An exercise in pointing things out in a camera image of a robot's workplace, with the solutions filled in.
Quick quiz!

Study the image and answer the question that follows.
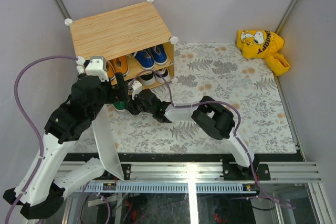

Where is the green sneaker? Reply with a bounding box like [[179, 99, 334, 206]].
[[112, 101, 126, 112]]

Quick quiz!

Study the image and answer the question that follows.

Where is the blue sneaker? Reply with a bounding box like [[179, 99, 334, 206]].
[[150, 44, 167, 66], [133, 49, 155, 70]]

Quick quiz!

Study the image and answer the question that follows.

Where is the yellow Snoopy bag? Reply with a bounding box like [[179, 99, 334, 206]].
[[236, 30, 290, 76]]

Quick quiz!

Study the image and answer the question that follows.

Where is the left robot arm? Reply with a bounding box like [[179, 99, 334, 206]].
[[3, 74, 124, 220]]

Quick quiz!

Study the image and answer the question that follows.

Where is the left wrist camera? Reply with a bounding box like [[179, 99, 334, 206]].
[[85, 56, 109, 82]]

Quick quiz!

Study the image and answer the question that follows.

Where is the translucent white cabinet door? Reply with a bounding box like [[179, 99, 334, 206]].
[[91, 105, 124, 180]]

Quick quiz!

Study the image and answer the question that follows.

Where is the orange sneaker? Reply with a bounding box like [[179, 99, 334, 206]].
[[106, 61, 115, 81], [112, 56, 129, 77]]

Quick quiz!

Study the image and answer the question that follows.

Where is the aluminium rail frame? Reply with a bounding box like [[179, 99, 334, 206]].
[[26, 152, 336, 224]]

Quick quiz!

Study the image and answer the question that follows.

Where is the wooden shoe cabinet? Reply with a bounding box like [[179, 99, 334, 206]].
[[65, 0, 179, 80]]

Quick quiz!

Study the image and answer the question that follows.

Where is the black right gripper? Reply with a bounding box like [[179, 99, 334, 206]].
[[125, 90, 155, 115]]

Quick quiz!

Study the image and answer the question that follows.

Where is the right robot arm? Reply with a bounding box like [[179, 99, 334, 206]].
[[125, 89, 270, 181]]

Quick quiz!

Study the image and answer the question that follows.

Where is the black white sneaker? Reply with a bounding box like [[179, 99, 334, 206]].
[[155, 68, 171, 83], [138, 72, 156, 87]]

